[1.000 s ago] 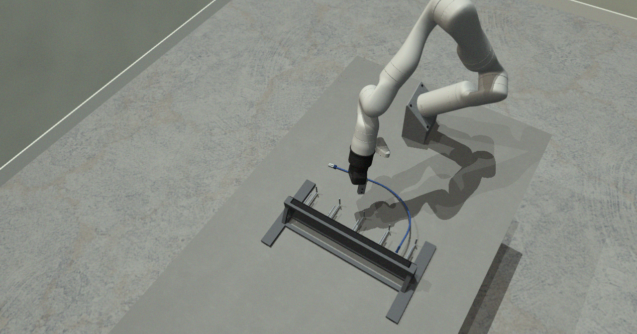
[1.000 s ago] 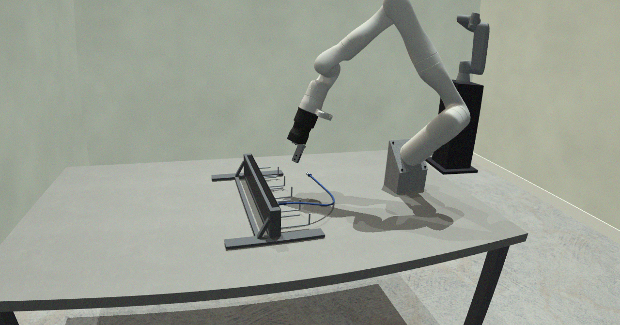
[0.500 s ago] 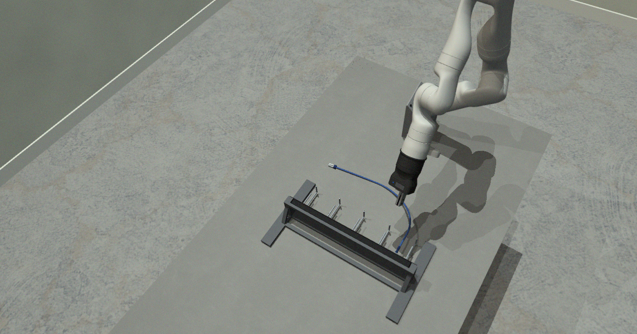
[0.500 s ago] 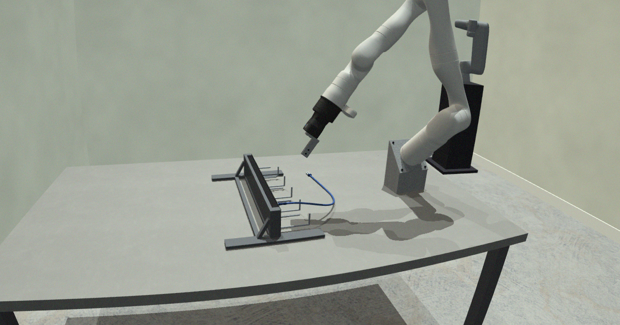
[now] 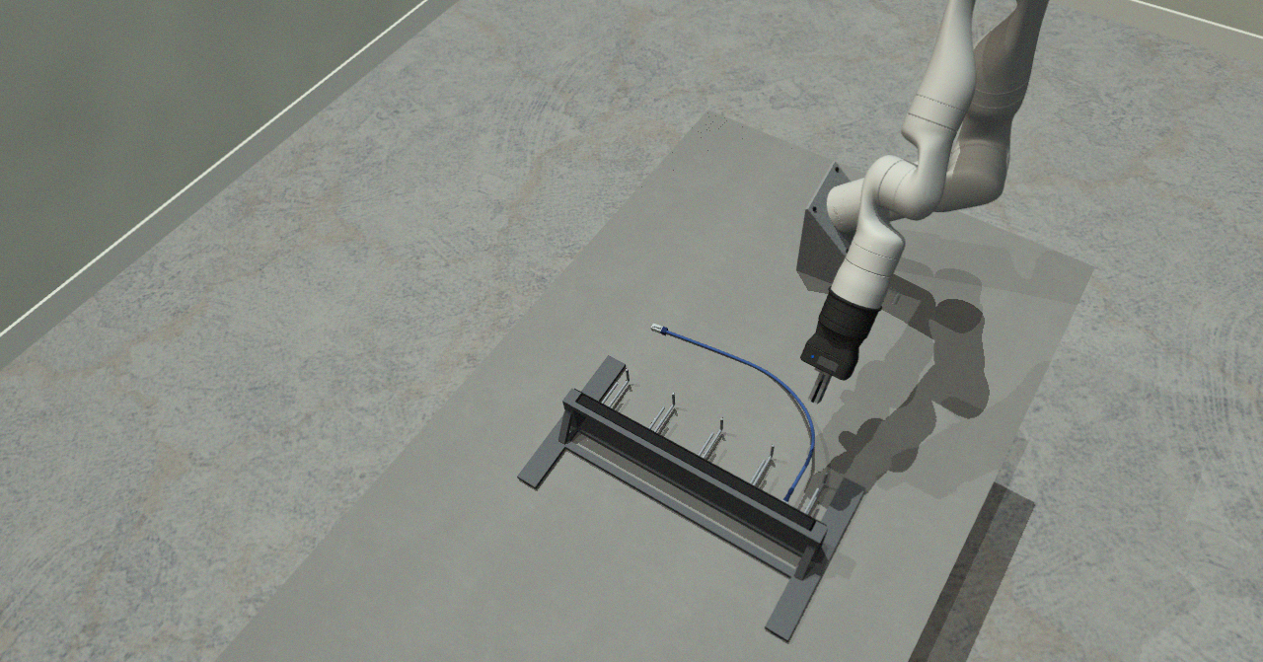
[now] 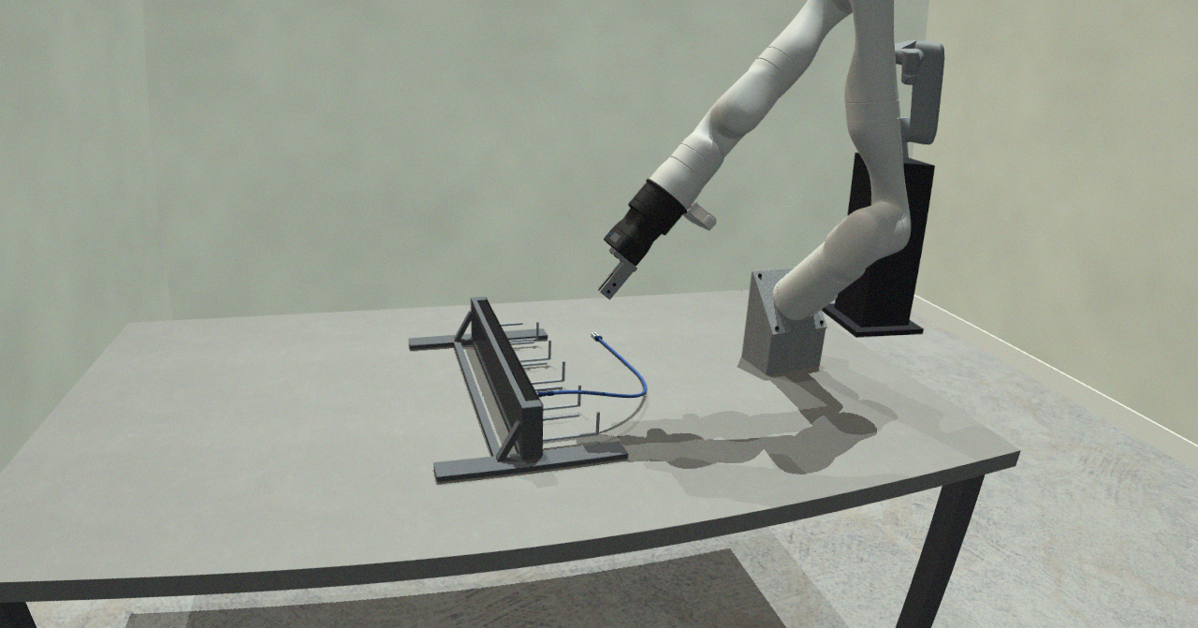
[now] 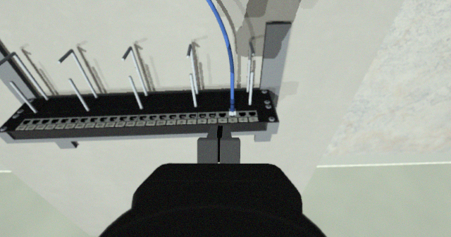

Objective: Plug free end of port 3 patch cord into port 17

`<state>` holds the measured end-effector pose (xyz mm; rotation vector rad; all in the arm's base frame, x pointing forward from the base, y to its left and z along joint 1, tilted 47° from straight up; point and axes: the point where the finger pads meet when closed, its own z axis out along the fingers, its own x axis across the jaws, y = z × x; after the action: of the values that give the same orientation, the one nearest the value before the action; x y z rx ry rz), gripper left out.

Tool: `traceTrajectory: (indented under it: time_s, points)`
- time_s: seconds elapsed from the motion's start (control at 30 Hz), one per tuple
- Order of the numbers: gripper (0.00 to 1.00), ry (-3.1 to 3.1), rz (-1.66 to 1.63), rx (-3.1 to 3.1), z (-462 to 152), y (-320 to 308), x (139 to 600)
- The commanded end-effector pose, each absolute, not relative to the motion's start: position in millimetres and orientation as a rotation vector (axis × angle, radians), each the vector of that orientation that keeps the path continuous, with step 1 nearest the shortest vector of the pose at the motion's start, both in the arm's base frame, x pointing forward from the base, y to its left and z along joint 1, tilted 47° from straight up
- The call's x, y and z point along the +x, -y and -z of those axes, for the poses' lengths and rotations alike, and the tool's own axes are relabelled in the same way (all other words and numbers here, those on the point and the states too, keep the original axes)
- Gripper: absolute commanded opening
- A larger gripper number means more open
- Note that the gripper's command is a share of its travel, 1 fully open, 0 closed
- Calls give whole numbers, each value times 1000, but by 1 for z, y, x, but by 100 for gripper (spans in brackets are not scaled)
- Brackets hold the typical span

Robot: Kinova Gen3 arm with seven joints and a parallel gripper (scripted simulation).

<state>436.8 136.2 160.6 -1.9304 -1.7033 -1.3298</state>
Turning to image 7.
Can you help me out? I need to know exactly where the blue patch cord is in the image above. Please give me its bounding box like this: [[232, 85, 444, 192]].
[[206, 0, 235, 104]]

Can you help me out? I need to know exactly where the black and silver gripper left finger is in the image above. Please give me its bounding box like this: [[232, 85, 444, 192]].
[[197, 126, 220, 164]]

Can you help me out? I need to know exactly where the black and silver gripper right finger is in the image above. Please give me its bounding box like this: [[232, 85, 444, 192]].
[[220, 126, 240, 164]]

